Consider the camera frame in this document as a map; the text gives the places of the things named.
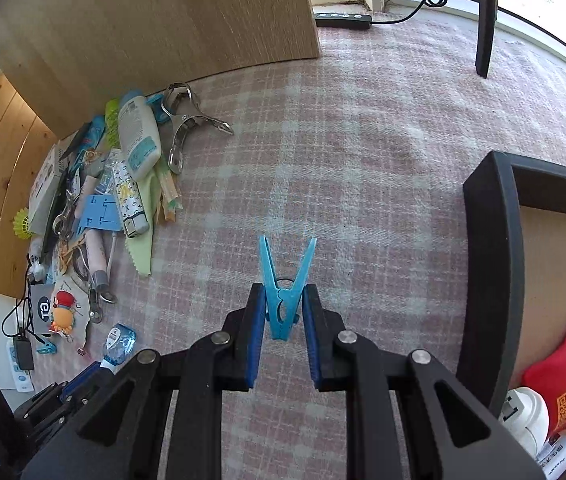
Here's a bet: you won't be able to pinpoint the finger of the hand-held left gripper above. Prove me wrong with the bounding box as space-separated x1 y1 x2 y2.
59 360 114 404

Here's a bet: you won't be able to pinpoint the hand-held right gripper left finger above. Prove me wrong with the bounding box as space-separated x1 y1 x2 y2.
20 282 268 480

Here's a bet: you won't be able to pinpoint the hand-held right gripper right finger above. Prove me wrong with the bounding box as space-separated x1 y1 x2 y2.
303 284 546 480

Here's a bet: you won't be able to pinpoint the blue clothespin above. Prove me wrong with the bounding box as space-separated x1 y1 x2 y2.
258 236 318 341

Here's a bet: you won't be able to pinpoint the small blue liquid bottle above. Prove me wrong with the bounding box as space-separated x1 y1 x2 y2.
100 324 137 368

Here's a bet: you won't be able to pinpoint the cartoon badge reel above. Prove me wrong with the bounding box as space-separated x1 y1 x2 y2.
49 290 81 343

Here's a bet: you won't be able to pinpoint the pale green cloth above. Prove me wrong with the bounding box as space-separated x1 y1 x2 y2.
123 160 156 277

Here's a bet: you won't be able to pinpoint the black tray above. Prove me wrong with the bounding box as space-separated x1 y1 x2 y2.
455 150 566 421

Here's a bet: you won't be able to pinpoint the metal tongs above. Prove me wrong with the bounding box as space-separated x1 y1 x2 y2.
167 114 234 176

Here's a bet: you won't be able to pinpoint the white lotion bottle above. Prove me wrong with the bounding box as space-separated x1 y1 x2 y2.
117 91 161 181

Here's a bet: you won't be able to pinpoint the steel spring clip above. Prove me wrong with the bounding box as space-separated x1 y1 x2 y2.
162 83 200 117

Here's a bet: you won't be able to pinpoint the plaid cloth covered desktop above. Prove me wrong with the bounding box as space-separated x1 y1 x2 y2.
0 7 566 480

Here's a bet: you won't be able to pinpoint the white power strip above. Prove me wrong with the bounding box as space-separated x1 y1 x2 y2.
7 340 34 392

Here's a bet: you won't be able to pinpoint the black power adapter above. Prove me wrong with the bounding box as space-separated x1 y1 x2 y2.
13 336 34 371

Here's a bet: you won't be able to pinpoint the grey card round black logo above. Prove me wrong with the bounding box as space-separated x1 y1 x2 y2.
28 285 56 333

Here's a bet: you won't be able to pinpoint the pink tube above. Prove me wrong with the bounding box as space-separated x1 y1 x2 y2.
85 230 110 301

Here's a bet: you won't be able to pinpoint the blue plastic stand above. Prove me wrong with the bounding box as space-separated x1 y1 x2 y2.
74 194 124 233

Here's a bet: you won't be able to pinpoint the yellow shuttlecock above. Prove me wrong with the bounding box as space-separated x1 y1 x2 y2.
13 206 34 238

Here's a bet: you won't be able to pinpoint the white patterned lighter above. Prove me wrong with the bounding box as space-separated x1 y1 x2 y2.
108 157 150 238

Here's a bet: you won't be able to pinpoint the white printed carton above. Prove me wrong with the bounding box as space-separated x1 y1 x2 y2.
28 142 71 236

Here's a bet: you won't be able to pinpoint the white charger plug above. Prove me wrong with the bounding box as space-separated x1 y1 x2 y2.
499 386 550 456

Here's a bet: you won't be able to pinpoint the blue wrapped packet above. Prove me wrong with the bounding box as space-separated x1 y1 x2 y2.
75 116 108 161

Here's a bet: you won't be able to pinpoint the red cloth bag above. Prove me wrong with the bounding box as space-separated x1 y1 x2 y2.
522 303 566 436

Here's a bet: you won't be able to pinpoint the black power strip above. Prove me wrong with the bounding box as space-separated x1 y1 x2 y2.
314 10 372 29

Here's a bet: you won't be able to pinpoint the light wooden board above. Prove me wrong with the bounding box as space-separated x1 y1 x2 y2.
0 0 321 133

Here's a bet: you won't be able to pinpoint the thin black wire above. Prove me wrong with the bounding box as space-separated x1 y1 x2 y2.
2 270 38 341

